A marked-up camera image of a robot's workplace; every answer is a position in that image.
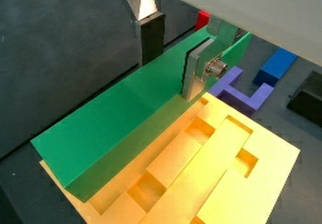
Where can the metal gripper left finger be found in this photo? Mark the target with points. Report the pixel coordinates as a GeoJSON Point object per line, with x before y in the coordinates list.
{"type": "Point", "coordinates": [150, 29]}

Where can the blue long block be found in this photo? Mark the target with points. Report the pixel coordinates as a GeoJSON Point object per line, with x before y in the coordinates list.
{"type": "Point", "coordinates": [274, 68]}

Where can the purple E-shaped block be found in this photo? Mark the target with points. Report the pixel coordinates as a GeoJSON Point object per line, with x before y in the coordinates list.
{"type": "Point", "coordinates": [248, 104]}

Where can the yellow slotted board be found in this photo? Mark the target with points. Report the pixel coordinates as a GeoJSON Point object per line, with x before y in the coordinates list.
{"type": "Point", "coordinates": [198, 165]}

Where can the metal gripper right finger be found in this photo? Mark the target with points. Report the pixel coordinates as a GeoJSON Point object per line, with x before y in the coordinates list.
{"type": "Point", "coordinates": [204, 58]}

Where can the red cross-shaped block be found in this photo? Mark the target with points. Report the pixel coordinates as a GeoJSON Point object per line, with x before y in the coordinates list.
{"type": "Point", "coordinates": [202, 19]}

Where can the green long block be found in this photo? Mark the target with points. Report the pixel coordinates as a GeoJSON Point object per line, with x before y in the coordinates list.
{"type": "Point", "coordinates": [130, 111]}

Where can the black angle bracket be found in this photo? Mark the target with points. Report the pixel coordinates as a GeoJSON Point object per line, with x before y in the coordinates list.
{"type": "Point", "coordinates": [306, 100]}

